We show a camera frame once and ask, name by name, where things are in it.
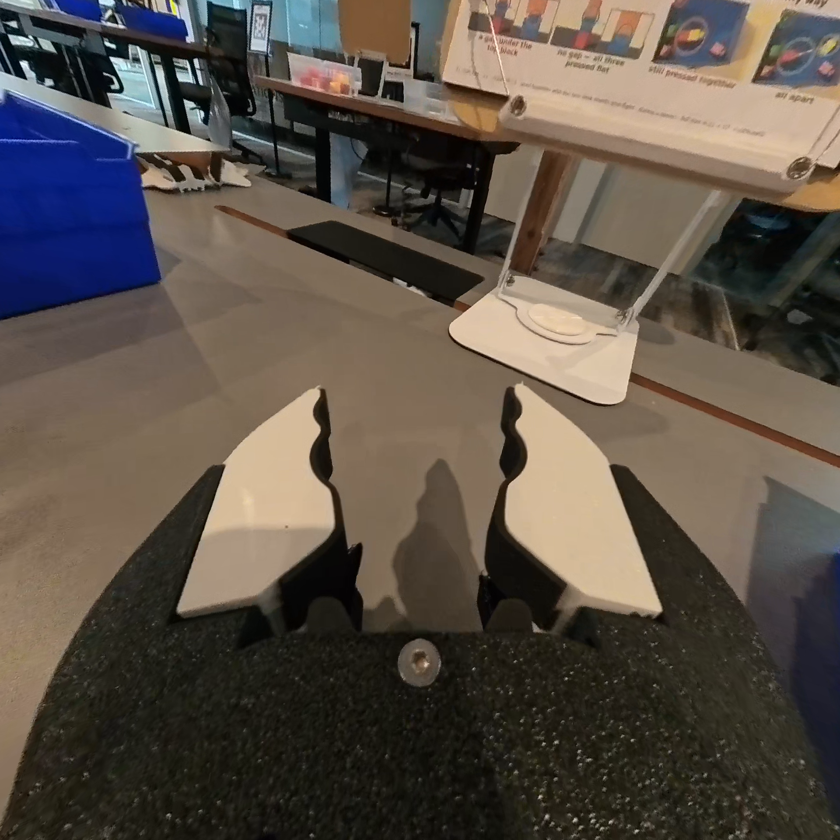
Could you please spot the cardboard panel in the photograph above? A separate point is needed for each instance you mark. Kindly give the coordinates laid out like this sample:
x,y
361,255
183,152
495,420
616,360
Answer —
x,y
375,29

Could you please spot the pile of white black parts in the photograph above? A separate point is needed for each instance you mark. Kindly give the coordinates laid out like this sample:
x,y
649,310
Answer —
x,y
190,174

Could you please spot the black frame table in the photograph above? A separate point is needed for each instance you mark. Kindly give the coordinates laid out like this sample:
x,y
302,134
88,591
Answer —
x,y
131,40

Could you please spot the black mesh office chair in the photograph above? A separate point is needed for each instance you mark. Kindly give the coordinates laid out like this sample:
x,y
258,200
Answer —
x,y
226,59

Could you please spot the white sign stand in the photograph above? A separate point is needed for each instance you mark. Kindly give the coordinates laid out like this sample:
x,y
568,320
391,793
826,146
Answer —
x,y
577,367

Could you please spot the square code sign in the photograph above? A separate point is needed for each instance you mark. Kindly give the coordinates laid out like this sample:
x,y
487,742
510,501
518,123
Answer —
x,y
260,26

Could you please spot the printed instruction sheet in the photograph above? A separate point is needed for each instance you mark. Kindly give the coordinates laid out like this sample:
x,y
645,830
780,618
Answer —
x,y
623,72

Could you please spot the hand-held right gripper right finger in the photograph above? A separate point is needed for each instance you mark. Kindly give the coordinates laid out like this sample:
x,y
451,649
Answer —
x,y
571,518

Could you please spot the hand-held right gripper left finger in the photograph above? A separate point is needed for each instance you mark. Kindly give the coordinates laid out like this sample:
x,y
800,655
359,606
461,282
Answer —
x,y
262,512

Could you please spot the brown desk with black legs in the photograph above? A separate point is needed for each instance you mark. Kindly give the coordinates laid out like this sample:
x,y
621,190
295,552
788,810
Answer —
x,y
407,113

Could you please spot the blue plastic bin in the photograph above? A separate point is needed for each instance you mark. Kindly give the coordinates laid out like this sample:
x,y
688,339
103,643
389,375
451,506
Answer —
x,y
65,223

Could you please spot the black flat pad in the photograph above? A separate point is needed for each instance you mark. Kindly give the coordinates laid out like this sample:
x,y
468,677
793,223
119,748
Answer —
x,y
387,259

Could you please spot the clear box of coloured blocks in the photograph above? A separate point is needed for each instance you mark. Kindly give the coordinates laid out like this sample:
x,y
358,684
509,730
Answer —
x,y
321,73

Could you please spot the black swivel office chair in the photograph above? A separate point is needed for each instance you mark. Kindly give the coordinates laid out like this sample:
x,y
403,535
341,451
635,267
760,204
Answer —
x,y
426,184

